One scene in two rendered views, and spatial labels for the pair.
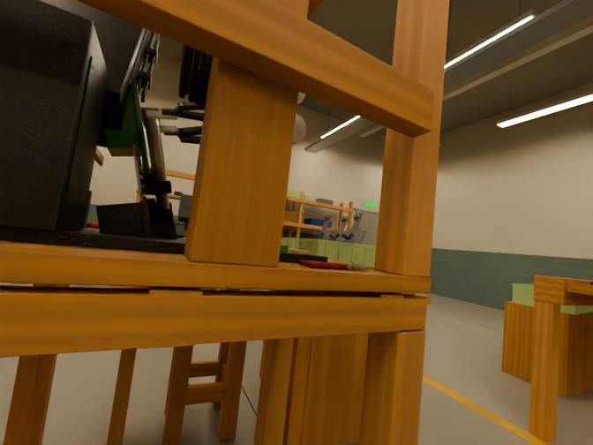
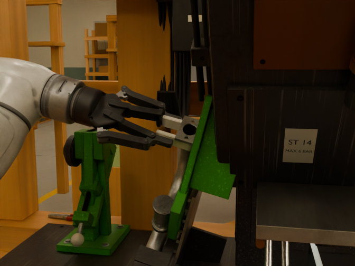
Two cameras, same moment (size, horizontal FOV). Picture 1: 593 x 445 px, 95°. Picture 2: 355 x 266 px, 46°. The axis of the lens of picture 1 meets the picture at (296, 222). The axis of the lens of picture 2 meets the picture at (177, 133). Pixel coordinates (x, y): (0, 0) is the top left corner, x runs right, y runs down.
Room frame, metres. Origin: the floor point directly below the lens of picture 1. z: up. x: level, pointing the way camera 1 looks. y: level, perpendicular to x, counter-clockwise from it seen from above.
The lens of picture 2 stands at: (1.29, 0.86, 1.32)
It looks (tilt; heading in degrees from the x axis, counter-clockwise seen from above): 9 degrees down; 218
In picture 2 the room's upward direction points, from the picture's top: straight up
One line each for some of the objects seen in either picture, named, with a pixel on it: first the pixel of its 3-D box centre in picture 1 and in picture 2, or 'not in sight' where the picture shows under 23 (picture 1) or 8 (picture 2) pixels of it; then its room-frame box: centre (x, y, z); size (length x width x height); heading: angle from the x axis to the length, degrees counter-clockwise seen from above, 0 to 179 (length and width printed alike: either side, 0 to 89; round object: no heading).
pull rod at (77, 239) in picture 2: not in sight; (80, 230); (0.74, 0.14, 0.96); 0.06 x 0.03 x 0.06; 27
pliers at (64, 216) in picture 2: (337, 266); (73, 217); (0.57, -0.10, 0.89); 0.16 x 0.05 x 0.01; 114
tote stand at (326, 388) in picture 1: (319, 335); not in sight; (1.70, -0.21, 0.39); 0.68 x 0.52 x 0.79; 17
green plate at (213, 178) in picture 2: (127, 127); (215, 151); (0.68, 0.46, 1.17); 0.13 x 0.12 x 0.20; 117
